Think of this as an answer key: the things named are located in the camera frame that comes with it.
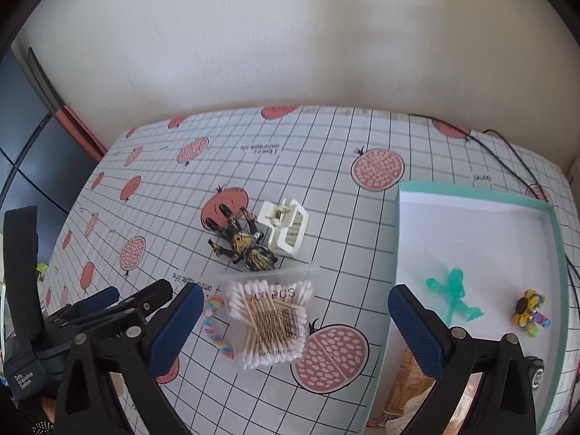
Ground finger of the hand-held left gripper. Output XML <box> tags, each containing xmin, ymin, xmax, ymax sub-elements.
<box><xmin>86</xmin><ymin>279</ymin><xmax>174</xmax><ymax>327</ymax></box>
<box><xmin>45</xmin><ymin>286</ymin><xmax>121</xmax><ymax>320</ymax></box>

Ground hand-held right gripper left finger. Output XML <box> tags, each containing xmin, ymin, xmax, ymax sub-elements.
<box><xmin>53</xmin><ymin>281</ymin><xmax>204</xmax><ymax>435</ymax></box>

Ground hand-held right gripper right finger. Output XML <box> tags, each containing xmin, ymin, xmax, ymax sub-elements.
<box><xmin>388</xmin><ymin>283</ymin><xmax>549</xmax><ymax>435</ymax></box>

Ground green translucent toy figure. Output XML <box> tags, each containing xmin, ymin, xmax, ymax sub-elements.
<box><xmin>425</xmin><ymin>267</ymin><xmax>485</xmax><ymax>327</ymax></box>

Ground tan biscuit snack packet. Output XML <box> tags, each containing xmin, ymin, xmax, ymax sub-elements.
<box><xmin>381</xmin><ymin>349</ymin><xmax>436</xmax><ymax>427</ymax></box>

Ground bag of cotton swabs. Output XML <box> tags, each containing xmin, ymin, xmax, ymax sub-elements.
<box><xmin>217</xmin><ymin>263</ymin><xmax>318</xmax><ymax>370</ymax></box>

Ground teal shallow cardboard box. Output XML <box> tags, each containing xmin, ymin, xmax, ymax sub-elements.
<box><xmin>362</xmin><ymin>180</ymin><xmax>569</xmax><ymax>435</ymax></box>

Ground yellow toy figure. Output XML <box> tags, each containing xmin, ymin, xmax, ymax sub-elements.
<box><xmin>511</xmin><ymin>289</ymin><xmax>552</xmax><ymax>337</ymax></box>

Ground black toy car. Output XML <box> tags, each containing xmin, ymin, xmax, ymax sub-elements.
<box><xmin>526</xmin><ymin>356</ymin><xmax>544</xmax><ymax>390</ymax></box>

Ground person's left forearm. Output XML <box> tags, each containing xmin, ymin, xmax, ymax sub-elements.
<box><xmin>0</xmin><ymin>394</ymin><xmax>57</xmax><ymax>435</ymax></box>

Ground black gold toy figure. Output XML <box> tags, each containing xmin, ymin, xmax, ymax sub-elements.
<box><xmin>206</xmin><ymin>204</ymin><xmax>278</xmax><ymax>273</ymax></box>

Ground cream hair claw clip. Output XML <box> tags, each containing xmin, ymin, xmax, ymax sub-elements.
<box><xmin>258</xmin><ymin>198</ymin><xmax>311</xmax><ymax>258</ymax></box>

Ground dark blue cabinet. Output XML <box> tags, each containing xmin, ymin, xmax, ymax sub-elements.
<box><xmin>0</xmin><ymin>47</ymin><xmax>107</xmax><ymax>218</ymax></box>

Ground pink board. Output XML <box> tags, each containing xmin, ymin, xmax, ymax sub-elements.
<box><xmin>50</xmin><ymin>104</ymin><xmax>108</xmax><ymax>162</ymax></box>

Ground grid fruit printed tablecloth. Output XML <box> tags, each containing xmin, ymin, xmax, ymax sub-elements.
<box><xmin>43</xmin><ymin>105</ymin><xmax>574</xmax><ymax>435</ymax></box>

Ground pastel twisted rope bracelet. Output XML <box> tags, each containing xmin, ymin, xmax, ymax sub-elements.
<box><xmin>202</xmin><ymin>294</ymin><xmax>236</xmax><ymax>360</ymax></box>

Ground black cable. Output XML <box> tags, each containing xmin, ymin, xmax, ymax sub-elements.
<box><xmin>410</xmin><ymin>114</ymin><xmax>551</xmax><ymax>200</ymax></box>
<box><xmin>482</xmin><ymin>129</ymin><xmax>580</xmax><ymax>291</ymax></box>

